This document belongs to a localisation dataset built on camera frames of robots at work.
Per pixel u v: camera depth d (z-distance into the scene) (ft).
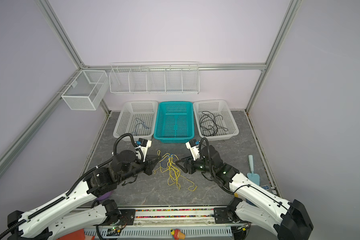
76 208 1.52
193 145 2.18
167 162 2.28
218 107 3.84
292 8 2.32
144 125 3.66
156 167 2.20
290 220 1.28
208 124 3.67
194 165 2.13
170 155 2.36
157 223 2.39
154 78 3.26
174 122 3.70
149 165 1.90
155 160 2.16
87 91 3.19
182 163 2.34
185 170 2.15
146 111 3.93
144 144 1.94
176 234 2.19
